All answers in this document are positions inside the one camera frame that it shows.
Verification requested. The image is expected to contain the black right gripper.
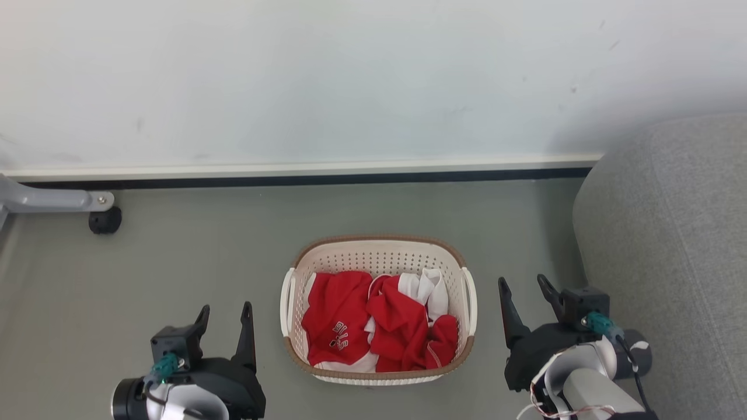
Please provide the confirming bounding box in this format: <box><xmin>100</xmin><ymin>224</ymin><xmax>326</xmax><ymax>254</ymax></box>
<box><xmin>497</xmin><ymin>274</ymin><xmax>596</xmax><ymax>391</ymax></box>

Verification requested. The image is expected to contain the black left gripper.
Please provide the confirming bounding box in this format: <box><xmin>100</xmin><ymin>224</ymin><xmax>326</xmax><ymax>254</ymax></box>
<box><xmin>186</xmin><ymin>301</ymin><xmax>267</xmax><ymax>420</ymax></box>

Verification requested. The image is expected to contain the white perforated plastic laundry basket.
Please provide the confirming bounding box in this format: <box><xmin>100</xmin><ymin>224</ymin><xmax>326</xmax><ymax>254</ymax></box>
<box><xmin>280</xmin><ymin>234</ymin><xmax>478</xmax><ymax>386</ymax></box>

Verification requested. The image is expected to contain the red Bulls basketball jersey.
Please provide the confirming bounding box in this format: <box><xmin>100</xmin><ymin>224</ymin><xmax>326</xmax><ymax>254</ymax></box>
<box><xmin>301</xmin><ymin>271</ymin><xmax>380</xmax><ymax>374</ymax></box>

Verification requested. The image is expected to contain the red garment with white trim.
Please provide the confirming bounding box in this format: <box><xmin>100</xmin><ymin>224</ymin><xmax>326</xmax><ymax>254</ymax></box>
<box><xmin>366</xmin><ymin>274</ymin><xmax>460</xmax><ymax>373</ymax></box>

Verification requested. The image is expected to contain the grey fabric sofa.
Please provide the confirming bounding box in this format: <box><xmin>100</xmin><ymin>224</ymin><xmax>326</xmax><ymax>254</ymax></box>
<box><xmin>572</xmin><ymin>114</ymin><xmax>747</xmax><ymax>420</ymax></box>

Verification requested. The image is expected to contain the black caster wheel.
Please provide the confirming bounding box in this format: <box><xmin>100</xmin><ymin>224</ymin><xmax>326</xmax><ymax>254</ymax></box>
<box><xmin>88</xmin><ymin>206</ymin><xmax>123</xmax><ymax>235</ymax></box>

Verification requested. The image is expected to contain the black and white baseboard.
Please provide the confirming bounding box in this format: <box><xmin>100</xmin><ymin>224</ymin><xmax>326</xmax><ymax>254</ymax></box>
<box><xmin>0</xmin><ymin>154</ymin><xmax>602</xmax><ymax>190</ymax></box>

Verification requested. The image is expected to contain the grey metal stand leg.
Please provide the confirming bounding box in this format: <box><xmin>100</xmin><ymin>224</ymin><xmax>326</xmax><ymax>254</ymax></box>
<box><xmin>0</xmin><ymin>174</ymin><xmax>116</xmax><ymax>229</ymax></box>

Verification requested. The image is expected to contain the black cable with teal plug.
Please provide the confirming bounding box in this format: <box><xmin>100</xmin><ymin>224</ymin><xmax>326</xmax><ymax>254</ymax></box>
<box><xmin>585</xmin><ymin>311</ymin><xmax>652</xmax><ymax>412</ymax></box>
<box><xmin>142</xmin><ymin>352</ymin><xmax>202</xmax><ymax>418</ymax></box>

